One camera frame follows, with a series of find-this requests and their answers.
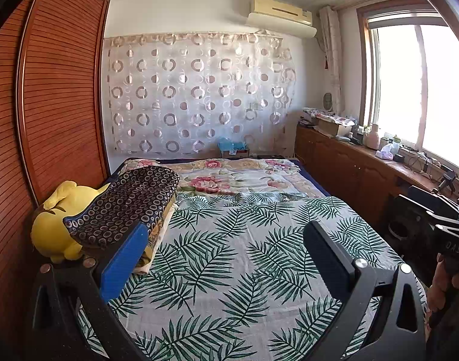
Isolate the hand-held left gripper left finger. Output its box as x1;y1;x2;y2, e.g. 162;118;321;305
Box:
32;221;149;361

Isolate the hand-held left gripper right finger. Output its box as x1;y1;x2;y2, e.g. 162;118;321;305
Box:
302;221;427;361

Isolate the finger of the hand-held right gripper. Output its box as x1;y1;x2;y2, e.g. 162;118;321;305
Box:
407;185;459;215
397;193;459;231

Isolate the navy circle patterned garment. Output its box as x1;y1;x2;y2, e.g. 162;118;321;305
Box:
63;165;180;251

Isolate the black round bin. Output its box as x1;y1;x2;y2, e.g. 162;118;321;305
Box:
388;214;414;240

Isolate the folded yellow garment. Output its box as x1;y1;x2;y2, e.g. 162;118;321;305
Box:
137;199;178;276

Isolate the yellow plush toy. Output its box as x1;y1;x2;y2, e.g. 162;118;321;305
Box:
31;180;111;264

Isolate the pale pink vase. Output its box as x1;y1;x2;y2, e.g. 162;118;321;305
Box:
365;122;380;150

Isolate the low wooden cabinet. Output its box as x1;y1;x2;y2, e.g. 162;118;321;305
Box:
295;122;452;226

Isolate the green leaf print bedsheet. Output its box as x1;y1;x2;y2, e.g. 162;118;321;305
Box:
77;192;427;361

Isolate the wooden framed window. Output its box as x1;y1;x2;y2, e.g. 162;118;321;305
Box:
357;5;459;181

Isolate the floral quilt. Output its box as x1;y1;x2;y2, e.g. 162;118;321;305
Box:
118;158;328;198

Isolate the cardboard box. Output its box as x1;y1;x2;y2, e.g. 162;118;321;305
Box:
318;116;352;138

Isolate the floral cloth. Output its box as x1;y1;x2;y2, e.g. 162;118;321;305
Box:
302;107;356;126

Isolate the blue tissue box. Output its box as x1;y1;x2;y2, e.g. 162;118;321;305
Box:
218;137;250;159

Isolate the tied beige window curtain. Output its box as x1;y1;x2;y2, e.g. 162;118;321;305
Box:
319;5;345;113

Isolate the wooden slatted wardrobe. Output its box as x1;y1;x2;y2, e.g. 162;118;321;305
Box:
0;0;111;347

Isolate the sheer circle patterned curtain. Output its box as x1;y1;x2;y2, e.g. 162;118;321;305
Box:
103;32;296;155

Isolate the cream wall air conditioner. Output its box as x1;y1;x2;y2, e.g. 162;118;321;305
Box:
246;0;317;38

